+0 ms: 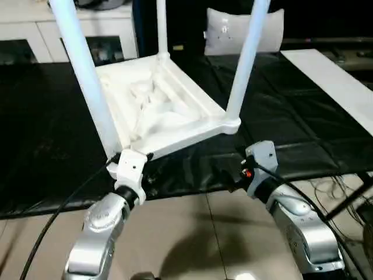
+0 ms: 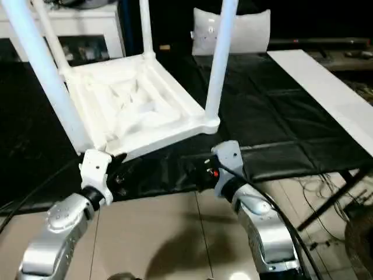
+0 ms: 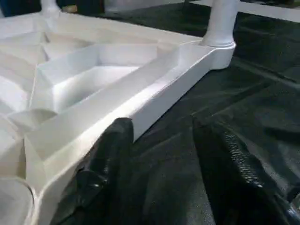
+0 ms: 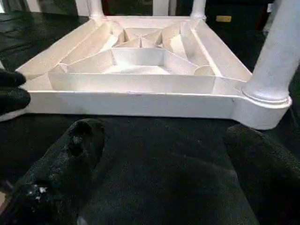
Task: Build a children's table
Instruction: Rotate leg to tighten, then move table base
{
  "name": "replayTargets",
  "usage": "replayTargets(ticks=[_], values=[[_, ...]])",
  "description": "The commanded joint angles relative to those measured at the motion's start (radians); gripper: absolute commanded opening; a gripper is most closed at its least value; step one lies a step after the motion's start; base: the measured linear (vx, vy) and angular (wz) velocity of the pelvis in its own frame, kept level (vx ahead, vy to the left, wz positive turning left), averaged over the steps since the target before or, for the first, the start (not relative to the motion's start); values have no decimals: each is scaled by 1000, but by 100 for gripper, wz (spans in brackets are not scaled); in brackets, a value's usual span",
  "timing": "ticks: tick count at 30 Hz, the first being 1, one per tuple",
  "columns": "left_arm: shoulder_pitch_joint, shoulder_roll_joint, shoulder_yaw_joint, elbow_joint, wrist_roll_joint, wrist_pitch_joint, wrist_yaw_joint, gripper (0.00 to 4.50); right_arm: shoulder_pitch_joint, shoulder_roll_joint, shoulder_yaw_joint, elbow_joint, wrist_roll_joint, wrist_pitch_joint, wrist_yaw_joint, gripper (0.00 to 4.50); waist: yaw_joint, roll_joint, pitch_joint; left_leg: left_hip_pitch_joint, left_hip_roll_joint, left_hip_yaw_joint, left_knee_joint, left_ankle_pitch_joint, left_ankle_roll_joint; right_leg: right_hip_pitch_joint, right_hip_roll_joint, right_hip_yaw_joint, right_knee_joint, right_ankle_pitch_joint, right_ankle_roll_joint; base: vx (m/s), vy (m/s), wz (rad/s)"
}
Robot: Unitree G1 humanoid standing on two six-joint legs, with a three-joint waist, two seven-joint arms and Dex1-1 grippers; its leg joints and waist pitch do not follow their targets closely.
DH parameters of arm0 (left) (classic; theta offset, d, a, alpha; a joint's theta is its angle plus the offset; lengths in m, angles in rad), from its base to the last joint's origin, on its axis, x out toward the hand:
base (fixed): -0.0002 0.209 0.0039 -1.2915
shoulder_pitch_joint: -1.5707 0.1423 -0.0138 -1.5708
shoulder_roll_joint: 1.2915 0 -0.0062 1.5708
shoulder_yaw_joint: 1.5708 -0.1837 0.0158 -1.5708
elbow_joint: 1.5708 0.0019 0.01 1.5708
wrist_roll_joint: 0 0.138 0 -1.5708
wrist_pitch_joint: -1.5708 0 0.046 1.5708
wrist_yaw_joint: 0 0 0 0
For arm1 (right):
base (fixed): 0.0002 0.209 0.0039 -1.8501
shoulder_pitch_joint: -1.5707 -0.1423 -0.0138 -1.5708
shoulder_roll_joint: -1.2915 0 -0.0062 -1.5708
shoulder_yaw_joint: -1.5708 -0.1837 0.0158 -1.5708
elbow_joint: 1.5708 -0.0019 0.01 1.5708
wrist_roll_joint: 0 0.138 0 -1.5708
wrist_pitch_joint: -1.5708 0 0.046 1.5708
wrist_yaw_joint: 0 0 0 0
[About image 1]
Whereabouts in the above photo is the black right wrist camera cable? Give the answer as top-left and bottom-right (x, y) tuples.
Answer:
(247, 156), (365, 280)

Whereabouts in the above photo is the grey cushion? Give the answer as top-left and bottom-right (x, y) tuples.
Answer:
(203, 7), (285, 56)

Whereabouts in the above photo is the black metal floor bar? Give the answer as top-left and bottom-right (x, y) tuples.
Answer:
(325, 171), (373, 221)

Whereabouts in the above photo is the black left wrist camera cable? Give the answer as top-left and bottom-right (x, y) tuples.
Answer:
(19, 162), (117, 280)

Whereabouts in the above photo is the grey rounded bag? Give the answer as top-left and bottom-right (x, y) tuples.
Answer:
(76, 0), (132, 10)

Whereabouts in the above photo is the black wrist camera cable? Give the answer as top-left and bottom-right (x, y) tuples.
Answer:
(19, 162), (117, 280)
(247, 156), (365, 280)

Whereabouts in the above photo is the thin black floor cable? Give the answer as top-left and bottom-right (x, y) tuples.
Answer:
(308, 174), (373, 243)

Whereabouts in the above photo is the white sideboard with glass doors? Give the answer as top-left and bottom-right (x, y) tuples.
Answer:
(0, 0), (139, 64)

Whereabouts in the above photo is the black work mat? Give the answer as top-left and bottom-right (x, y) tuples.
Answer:
(0, 51), (373, 219)

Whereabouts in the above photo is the white flat board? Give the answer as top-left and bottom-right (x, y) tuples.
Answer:
(280, 48), (373, 135)

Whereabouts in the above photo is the dark low bench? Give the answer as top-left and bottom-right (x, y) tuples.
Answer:
(281, 37), (373, 72)

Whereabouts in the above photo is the white plastic table top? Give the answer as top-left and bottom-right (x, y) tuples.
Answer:
(94, 52), (242, 161)

